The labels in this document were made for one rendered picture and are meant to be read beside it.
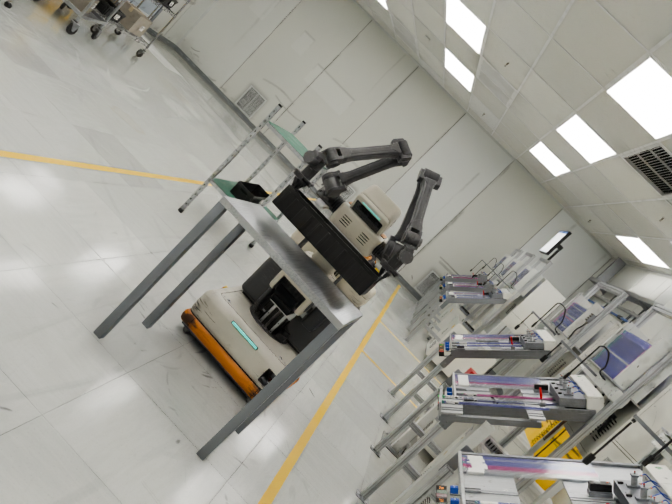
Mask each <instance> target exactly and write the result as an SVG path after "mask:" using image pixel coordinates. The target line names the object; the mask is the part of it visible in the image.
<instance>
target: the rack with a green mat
mask: <svg viewBox="0 0 672 504"><path fill-rule="evenodd" d="M282 107H283V106H282V105H281V104H280V103H279V104H278V105H277V106H276V107H275V108H274V109H273V110H272V111H271V112H270V113H269V114H268V116H267V117H266V118H265V119H264V120H263V121H262V122H261V123H260V124H259V125H258V126H257V127H256V128H255V129H254V130H253V131H252V132H251V133H250V134H249V136H248V137H247V138H246V139H245V140H244V141H243V142H242V143H241V144H240V145H239V146H238V147H237V148H236V149H235V150H234V151H233V152H232V153H231V154H230V155H229V157H228V158H227V159H226V160H225V161H224V162H223V163H222V164H221V165H220V166H219V167H218V168H217V169H216V170H215V171H214V172H213V173H212V174H211V175H210V176H209V177H208V179H207V180H206V181H205V182H204V183H203V184H202V185H201V186H200V187H199V188H198V189H197V190H196V191H195V192H194V193H193V194H192V195H191V196H190V198H189V199H188V200H187V201H186V202H185V203H184V204H183V205H182V206H181V207H180V208H179V209H178V211H179V212H180V213H182V212H183V211H184V210H185V209H186V208H187V207H188V206H189V205H190V203H191V202H192V201H193V200H194V199H195V198H196V197H197V196H198V195H199V194H200V193H201V192H202V191H203V190H204V189H205V188H206V187H207V186H208V185H209V184H211V185H212V186H213V187H214V188H215V189H216V190H217V191H218V192H219V193H220V194H221V195H222V196H227V197H231V198H235V197H234V196H233V194H232V193H231V192H230V190H231V189H232V188H233V187H234V186H235V185H236V184H237V183H238V182H234V181H229V180H223V179H217V178H215V177H216V176H217V175H218V174H219V173H220V172H221V171H222V170H223V169H224V168H225V167H226V166H227V165H228V164H229V163H230V162H231V160H232V159H233V158H234V157H235V156H236V155H237V154H238V153H239V152H240V151H241V150H242V149H243V148H244V147H245V146H246V145H247V144H248V143H249V142H250V141H251V140H252V138H253V137H254V136H255V135H256V134H257V133H258V132H259V131H260V130H261V129H262V128H263V127H264V126H265V125H267V127H268V128H269V129H270V130H271V131H272V132H273V133H274V134H275V135H276V136H277V137H278V138H279V139H280V140H281V141H282V143H281V144H280V145H279V146H278V147H277V148H276V149H275V150H274V151H273V152H272V153H271V154H270V155H269V157H268V158H267V159H266V160H265V161H264V162H263V163H262V164H261V165H260V166H259V167H258V168H257V169H256V170H255V171H254V172H253V173H252V174H251V175H250V176H249V177H248V178H247V179H246V180H245V181H244V182H250V181H251V180H252V179H253V178H254V177H255V176H256V175H257V174H258V173H259V172H260V171H261V170H262V169H263V168H264V167H265V166H266V164H267V163H268V162H269V161H270V160H271V159H272V158H273V157H274V156H275V155H276V154H277V153H278V152H279V151H280V150H281V149H282V148H283V147H284V146H285V145H286V146H287V147H288V148H289V149H290V150H291V151H292V152H293V153H294V154H295V155H296V156H297V157H298V158H299V159H300V160H301V161H302V162H301V163H300V164H299V165H298V166H297V167H296V168H298V169H299V170H301V169H302V168H303V167H304V166H305V165H308V164H307V163H306V162H305V161H304V159H303V155H304V153H305V152H306V151H308V149H307V148H306V147H305V146H304V145H303V144H302V143H301V142H300V141H299V140H298V139H297V138H296V137H295V136H294V135H295V134H296V133H297V132H298V131H299V130H300V129H301V128H302V127H303V126H304V125H305V124H306V122H305V121H304V120H303V121H302V122H301V123H300V124H299V125H298V126H297V127H296V128H295V130H294V131H293V132H292V133H290V132H288V131H287V130H285V129H283V128H281V127H279V126H278V125H276V124H274V123H272V122H271V121H270V120H271V119H272V117H273V116H274V115H275V114H276V113H277V112H278V111H279V110H280V109H281V108H282ZM328 170H329V169H328V168H327V167H323V168H322V169H321V170H320V171H321V172H320V173H319V175H318V176H317V177H316V178H315V179H314V180H313V181H312V183H313V184H315V183H316V182H317V181H318V180H319V179H320V178H321V177H322V176H323V175H324V174H325V173H326V172H327V171H328ZM294 171H295V170H294ZM294 171H293V172H294ZM293 172H292V173H291V174H290V175H289V176H288V177H287V178H286V179H285V180H284V181H283V182H282V183H281V184H280V185H279V186H278V187H277V188H276V189H275V190H274V191H273V192H272V193H271V194H270V195H269V196H268V197H267V198H266V199H265V200H264V201H263V202H262V203H261V204H260V205H261V206H262V207H263V208H264V209H265V210H266V211H267V213H268V214H269V215H270V216H271V217H272V218H273V219H274V220H275V221H276V222H278V221H279V220H280V219H281V218H282V217H283V216H284V215H283V213H282V212H281V213H280V214H279V215H278V216H277V217H276V216H275V215H274V214H273V213H272V212H271V210H270V209H269V208H268V207H267V206H266V205H267V204H268V203H269V202H270V201H271V200H272V199H273V198H274V197H275V196H276V195H277V194H278V193H279V192H280V191H281V190H282V189H283V188H284V186H285V185H286V184H287V183H288V182H289V181H290V180H291V179H292V178H293V177H294V176H295V174H294V173H293ZM235 199H236V198H235Z"/></svg>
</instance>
